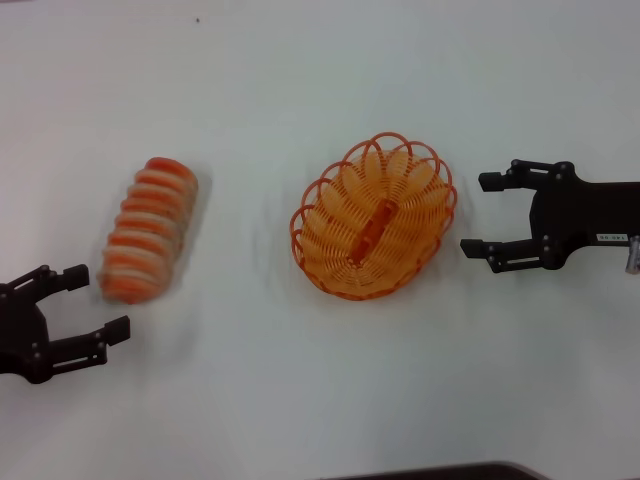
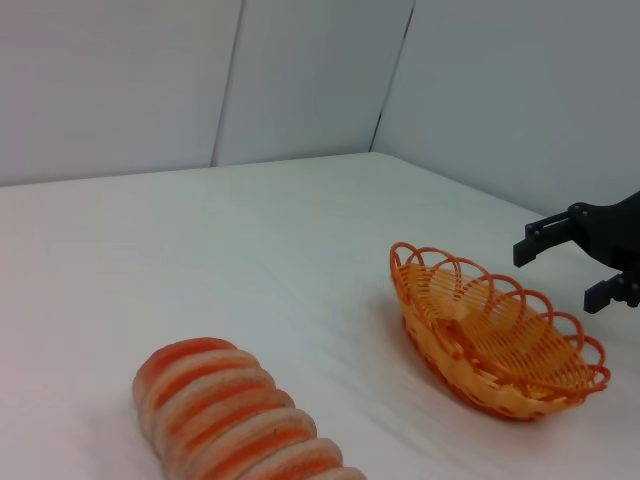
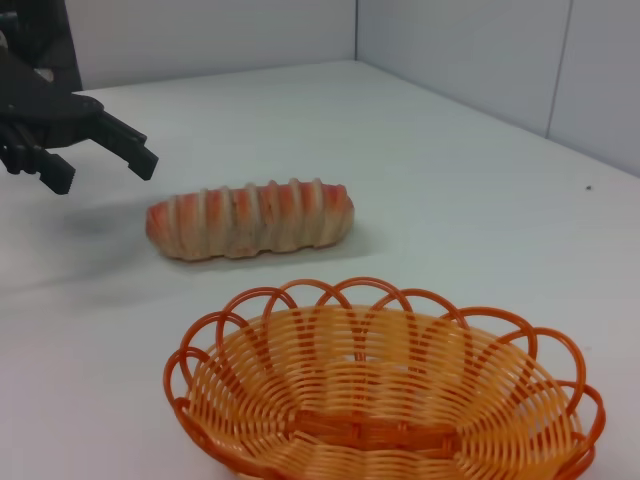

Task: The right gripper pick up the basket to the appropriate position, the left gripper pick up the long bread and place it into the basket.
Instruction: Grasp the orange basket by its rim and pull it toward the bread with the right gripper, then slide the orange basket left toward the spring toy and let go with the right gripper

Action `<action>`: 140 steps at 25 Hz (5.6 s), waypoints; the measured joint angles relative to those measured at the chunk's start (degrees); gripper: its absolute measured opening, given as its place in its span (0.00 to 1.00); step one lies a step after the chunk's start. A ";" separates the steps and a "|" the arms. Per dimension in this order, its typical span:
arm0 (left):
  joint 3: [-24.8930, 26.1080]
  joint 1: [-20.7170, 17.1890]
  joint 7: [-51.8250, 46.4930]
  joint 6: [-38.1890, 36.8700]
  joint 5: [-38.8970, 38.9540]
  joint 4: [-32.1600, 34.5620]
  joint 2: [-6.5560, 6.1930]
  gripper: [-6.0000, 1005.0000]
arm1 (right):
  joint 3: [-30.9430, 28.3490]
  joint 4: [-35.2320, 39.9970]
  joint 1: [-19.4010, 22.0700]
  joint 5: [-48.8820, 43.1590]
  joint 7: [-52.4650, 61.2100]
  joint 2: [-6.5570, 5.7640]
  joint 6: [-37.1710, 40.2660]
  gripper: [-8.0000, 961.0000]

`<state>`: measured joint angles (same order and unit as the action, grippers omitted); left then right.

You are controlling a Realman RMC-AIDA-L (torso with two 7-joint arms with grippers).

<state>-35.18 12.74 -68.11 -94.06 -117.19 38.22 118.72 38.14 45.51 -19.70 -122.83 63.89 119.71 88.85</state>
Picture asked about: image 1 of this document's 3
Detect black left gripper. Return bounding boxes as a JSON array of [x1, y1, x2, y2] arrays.
[[0, 264, 133, 386]]

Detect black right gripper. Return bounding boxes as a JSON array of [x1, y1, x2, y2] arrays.
[[459, 158, 640, 275]]

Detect orange striped bread loaf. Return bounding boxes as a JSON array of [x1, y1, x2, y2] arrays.
[[96, 156, 200, 306]]

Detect orange woven plastic basket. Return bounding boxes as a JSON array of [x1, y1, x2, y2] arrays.
[[289, 132, 459, 302]]

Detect dark brown robot base edge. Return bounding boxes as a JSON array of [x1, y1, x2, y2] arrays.
[[319, 460, 557, 480]]

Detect grey cable with metal plug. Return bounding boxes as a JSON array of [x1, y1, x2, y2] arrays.
[[623, 236, 640, 275]]

